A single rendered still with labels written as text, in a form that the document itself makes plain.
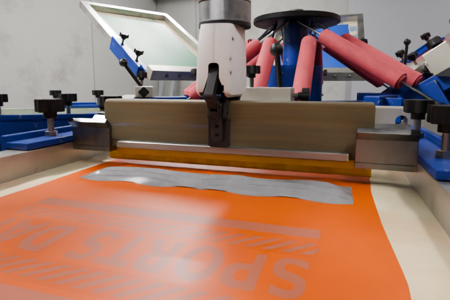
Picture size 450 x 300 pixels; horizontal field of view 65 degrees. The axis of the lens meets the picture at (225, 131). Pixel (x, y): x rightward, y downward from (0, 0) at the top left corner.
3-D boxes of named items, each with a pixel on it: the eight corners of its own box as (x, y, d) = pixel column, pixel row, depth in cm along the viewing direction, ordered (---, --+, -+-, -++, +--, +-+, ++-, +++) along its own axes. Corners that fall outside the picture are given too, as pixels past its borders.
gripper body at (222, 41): (212, 25, 57) (212, 95, 58) (186, 13, 47) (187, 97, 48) (258, 22, 54) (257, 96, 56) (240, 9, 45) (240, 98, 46)
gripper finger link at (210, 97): (217, 52, 50) (223, 88, 53) (199, 76, 44) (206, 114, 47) (225, 52, 50) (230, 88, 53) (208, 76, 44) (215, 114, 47)
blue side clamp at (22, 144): (30, 185, 50) (27, 137, 49) (3, 183, 52) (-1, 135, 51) (141, 149, 79) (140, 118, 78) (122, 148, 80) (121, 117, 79)
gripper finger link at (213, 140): (209, 99, 51) (209, 145, 51) (201, 100, 47) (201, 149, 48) (230, 99, 50) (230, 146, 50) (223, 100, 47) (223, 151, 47)
